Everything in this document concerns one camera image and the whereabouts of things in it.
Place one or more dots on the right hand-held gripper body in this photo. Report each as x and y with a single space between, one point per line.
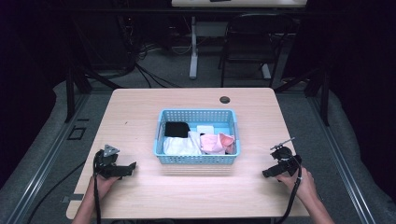
285 159

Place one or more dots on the black folding chair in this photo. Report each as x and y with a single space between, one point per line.
253 40

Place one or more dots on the person's left hand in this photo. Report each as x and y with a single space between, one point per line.
104 185

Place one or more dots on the light blue plastic basket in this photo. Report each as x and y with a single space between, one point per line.
194 159

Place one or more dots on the black cloth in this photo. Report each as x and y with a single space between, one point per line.
176 128

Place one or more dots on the person's right hand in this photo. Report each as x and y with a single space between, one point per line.
300 185

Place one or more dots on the small white folded cloth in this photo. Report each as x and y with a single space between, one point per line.
205 128

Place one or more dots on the white desk leg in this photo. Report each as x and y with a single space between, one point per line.
193 49

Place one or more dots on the white desk foot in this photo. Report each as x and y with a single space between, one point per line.
266 71

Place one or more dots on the salmon pink cloth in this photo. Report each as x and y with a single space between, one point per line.
228 141

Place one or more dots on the metal floor rail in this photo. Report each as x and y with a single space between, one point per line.
341 161
43 161

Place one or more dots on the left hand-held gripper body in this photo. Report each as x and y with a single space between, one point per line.
105 161

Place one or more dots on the black metal stand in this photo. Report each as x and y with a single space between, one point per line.
314 87
76 81

